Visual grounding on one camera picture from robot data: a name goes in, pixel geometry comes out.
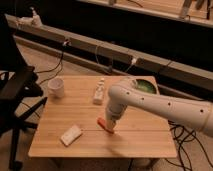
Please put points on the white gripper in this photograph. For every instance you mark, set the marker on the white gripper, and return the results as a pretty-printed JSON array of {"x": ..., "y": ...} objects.
[{"x": 110, "y": 122}]

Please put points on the green frying pan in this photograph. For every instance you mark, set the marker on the green frying pan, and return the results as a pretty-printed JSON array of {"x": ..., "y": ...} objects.
[{"x": 144, "y": 86}]

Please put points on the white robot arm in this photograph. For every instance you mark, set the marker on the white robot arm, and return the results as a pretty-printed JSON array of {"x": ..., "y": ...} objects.
[{"x": 197, "y": 115}]

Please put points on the white plastic bottle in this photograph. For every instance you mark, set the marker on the white plastic bottle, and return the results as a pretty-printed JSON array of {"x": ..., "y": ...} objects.
[{"x": 99, "y": 92}]

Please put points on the white sponge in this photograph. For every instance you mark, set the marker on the white sponge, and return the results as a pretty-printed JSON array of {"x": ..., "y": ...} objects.
[{"x": 71, "y": 135}]

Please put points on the wooden table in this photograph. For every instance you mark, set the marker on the wooden table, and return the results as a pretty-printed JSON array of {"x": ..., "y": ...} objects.
[{"x": 139, "y": 134}]

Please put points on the black office chair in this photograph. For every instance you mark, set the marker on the black office chair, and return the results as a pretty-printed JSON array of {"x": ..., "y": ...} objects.
[{"x": 17, "y": 81}]

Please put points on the white spray bottle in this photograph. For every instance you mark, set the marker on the white spray bottle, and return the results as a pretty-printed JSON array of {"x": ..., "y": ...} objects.
[{"x": 36, "y": 18}]

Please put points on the white mug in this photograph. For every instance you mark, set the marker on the white mug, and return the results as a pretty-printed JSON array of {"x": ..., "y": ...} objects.
[{"x": 56, "y": 87}]

